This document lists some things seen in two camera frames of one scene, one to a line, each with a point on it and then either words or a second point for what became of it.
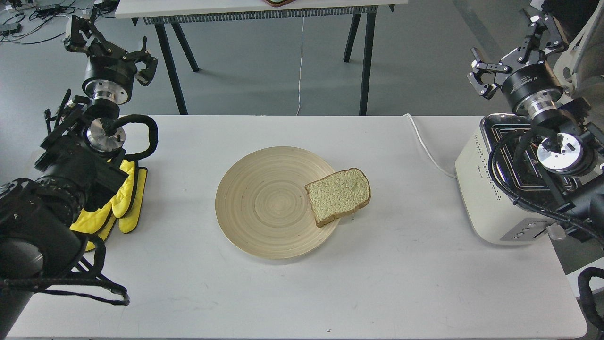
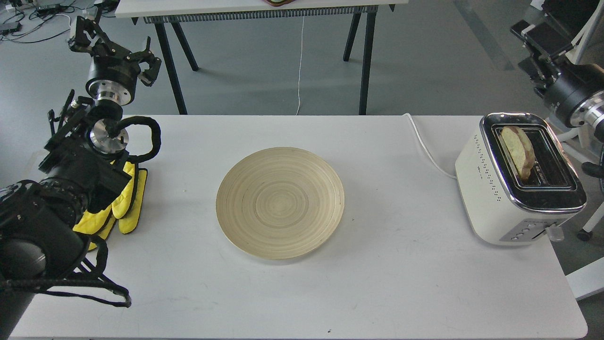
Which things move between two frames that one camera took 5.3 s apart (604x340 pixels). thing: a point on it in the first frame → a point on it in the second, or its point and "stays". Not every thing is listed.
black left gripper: [110, 73] stays
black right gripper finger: [487, 90] → [531, 66]
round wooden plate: [262, 205] stays
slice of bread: [340, 193] → [520, 149]
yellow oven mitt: [126, 207] stays
